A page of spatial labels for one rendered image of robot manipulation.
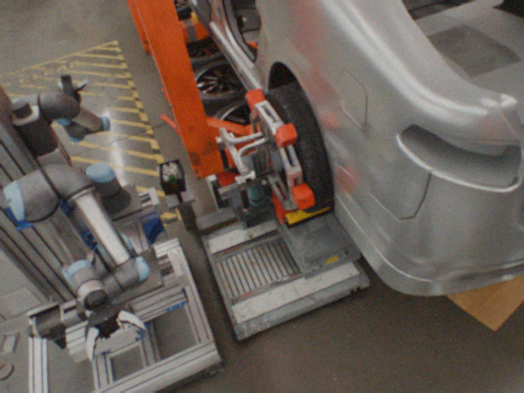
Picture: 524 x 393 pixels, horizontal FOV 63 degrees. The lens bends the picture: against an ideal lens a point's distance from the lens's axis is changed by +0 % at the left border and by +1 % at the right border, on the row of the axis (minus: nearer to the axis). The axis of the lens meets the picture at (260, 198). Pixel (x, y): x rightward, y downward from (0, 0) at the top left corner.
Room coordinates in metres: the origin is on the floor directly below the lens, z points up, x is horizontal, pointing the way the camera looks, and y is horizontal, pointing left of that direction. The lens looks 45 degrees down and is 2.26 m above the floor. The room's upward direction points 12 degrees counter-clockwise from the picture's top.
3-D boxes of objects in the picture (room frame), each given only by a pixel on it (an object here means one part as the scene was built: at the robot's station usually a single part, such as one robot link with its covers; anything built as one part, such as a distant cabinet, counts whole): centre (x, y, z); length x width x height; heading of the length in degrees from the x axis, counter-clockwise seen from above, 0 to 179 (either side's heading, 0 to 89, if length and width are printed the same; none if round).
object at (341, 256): (1.72, -0.29, 0.13); 0.50 x 0.36 x 0.10; 12
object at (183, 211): (2.17, 0.53, 0.21); 0.10 x 0.10 x 0.42; 12
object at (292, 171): (1.69, -0.12, 0.85); 0.54 x 0.07 x 0.54; 12
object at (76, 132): (1.91, 0.83, 1.11); 0.11 x 0.08 x 0.11; 90
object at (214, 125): (2.19, -0.03, 0.69); 0.52 x 0.17 x 0.35; 102
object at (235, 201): (1.98, -0.02, 0.26); 0.42 x 0.18 x 0.35; 102
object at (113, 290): (0.87, 0.57, 1.12); 0.11 x 0.08 x 0.11; 118
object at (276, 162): (1.67, -0.05, 0.85); 0.21 x 0.14 x 0.14; 102
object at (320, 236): (1.72, -0.29, 0.32); 0.40 x 0.30 x 0.28; 12
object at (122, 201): (1.64, 0.72, 0.87); 0.15 x 0.15 x 0.10
